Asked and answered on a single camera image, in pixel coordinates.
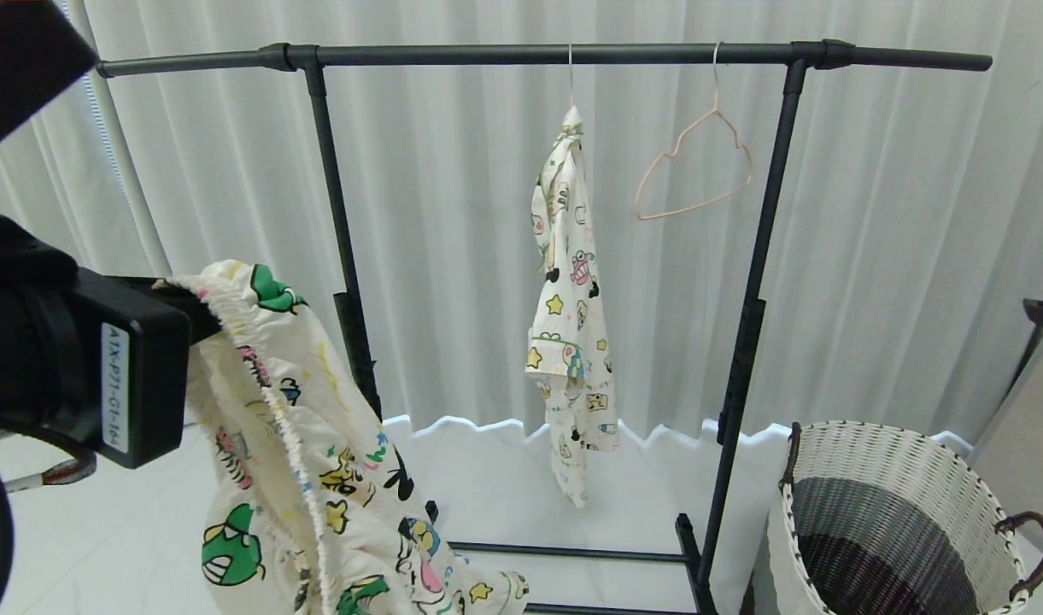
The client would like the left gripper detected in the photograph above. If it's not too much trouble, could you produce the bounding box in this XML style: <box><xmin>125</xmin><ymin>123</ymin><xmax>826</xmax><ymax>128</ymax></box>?
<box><xmin>0</xmin><ymin>215</ymin><xmax>193</xmax><ymax>469</ymax></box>

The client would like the cream printed garment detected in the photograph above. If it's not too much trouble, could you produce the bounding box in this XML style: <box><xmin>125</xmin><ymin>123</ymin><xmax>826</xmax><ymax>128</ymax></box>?
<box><xmin>525</xmin><ymin>107</ymin><xmax>621</xmax><ymax>509</ymax></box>
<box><xmin>154</xmin><ymin>261</ymin><xmax>530</xmax><ymax>615</ymax></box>

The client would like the white laundry basket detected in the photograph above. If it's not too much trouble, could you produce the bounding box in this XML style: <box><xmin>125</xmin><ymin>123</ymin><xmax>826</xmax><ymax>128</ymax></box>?
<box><xmin>767</xmin><ymin>420</ymin><xmax>1043</xmax><ymax>615</ymax></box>

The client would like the black clothes rack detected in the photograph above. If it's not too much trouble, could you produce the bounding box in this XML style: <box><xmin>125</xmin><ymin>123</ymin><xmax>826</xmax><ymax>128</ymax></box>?
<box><xmin>97</xmin><ymin>38</ymin><xmax>993</xmax><ymax>615</ymax></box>

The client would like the white curtain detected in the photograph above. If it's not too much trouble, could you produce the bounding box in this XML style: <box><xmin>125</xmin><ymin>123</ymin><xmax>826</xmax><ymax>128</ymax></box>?
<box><xmin>0</xmin><ymin>0</ymin><xmax>1043</xmax><ymax>445</ymax></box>

